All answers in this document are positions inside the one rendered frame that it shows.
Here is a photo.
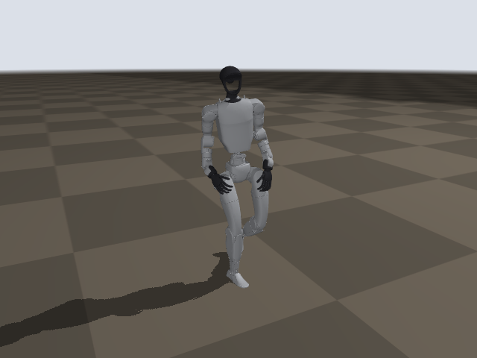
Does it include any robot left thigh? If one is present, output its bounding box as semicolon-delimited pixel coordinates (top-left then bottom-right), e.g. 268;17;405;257
248;167;269;230

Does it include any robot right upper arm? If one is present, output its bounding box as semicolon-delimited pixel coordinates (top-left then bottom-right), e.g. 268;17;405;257
202;104;218;147

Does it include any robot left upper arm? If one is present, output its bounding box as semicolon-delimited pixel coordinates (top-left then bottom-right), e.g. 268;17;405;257
249;98;266;141

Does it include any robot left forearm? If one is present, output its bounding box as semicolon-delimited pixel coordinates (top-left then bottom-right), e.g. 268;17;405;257
258;132;274;167

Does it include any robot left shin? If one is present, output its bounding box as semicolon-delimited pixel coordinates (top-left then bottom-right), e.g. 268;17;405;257
242;222;263;238

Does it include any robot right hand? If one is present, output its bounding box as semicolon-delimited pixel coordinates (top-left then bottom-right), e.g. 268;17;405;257
207;166;233;195

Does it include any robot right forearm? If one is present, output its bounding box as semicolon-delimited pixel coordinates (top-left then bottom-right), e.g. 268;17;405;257
201;136;214;175

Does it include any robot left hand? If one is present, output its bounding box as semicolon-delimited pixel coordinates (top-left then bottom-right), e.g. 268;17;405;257
257;159;273;192

